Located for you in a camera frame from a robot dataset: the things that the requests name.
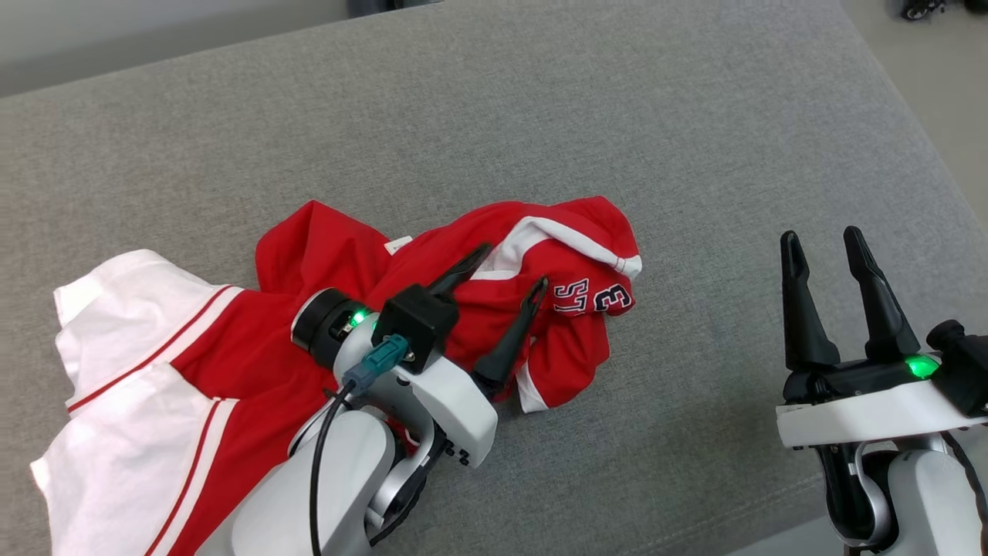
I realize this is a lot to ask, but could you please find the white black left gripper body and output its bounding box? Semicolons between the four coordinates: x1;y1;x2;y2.
332;313;500;469

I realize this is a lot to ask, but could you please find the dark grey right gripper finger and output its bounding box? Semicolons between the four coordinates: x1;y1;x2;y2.
843;225;922;361
780;229;841;372

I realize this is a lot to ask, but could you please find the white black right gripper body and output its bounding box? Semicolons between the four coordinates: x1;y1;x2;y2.
776;352;988;450

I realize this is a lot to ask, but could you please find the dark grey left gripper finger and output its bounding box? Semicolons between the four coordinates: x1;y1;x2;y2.
427;242;495;300
471;276;550;402

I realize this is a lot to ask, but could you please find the red jersey white hem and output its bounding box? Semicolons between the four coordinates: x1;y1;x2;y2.
29;195;643;556

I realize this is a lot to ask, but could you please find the black wheeled object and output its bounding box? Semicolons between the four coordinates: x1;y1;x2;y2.
900;0;950;22

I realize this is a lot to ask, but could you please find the black cable teal plug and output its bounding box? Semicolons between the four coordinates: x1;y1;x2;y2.
309;334;410;556

